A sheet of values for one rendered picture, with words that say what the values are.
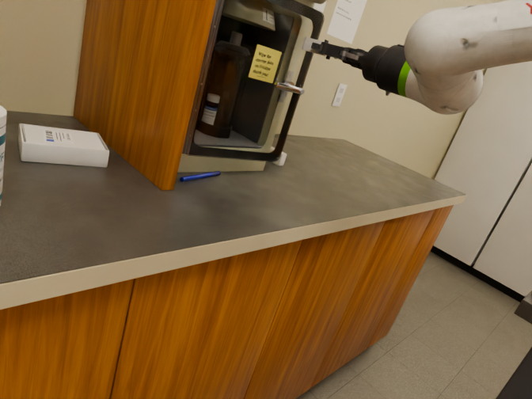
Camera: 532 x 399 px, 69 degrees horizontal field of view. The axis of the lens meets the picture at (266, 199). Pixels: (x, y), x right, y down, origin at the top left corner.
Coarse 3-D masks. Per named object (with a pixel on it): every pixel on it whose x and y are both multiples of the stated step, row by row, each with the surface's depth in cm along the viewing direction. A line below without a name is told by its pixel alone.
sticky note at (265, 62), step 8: (256, 48) 90; (264, 48) 91; (256, 56) 91; (264, 56) 92; (272, 56) 94; (256, 64) 92; (264, 64) 93; (272, 64) 95; (256, 72) 93; (264, 72) 94; (272, 72) 96; (264, 80) 95; (272, 80) 97
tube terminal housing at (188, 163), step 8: (296, 0) 96; (304, 0) 97; (184, 160) 94; (192, 160) 96; (200, 160) 98; (208, 160) 100; (216, 160) 102; (224, 160) 104; (232, 160) 106; (240, 160) 108; (248, 160) 110; (184, 168) 96; (192, 168) 97; (200, 168) 99; (208, 168) 101; (216, 168) 103; (224, 168) 105; (232, 168) 107; (240, 168) 109; (248, 168) 112; (256, 168) 114
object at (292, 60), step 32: (224, 0) 81; (256, 0) 85; (288, 0) 89; (224, 32) 84; (256, 32) 88; (288, 32) 93; (320, 32) 98; (224, 64) 87; (288, 64) 97; (224, 96) 91; (256, 96) 96; (288, 96) 102; (224, 128) 95; (256, 128) 101; (288, 128) 107; (256, 160) 106
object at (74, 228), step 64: (64, 128) 100; (64, 192) 69; (128, 192) 77; (192, 192) 86; (256, 192) 98; (320, 192) 114; (384, 192) 135; (448, 192) 167; (0, 256) 49; (64, 256) 53; (128, 256) 57; (192, 256) 66
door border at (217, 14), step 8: (216, 0) 80; (216, 8) 80; (216, 16) 81; (216, 24) 82; (216, 32) 83; (208, 40) 83; (208, 48) 83; (208, 56) 84; (208, 64) 85; (200, 72) 85; (200, 80) 86; (200, 88) 86; (200, 96) 87; (192, 112) 88; (192, 120) 89; (192, 128) 90; (184, 144) 91; (184, 152) 92
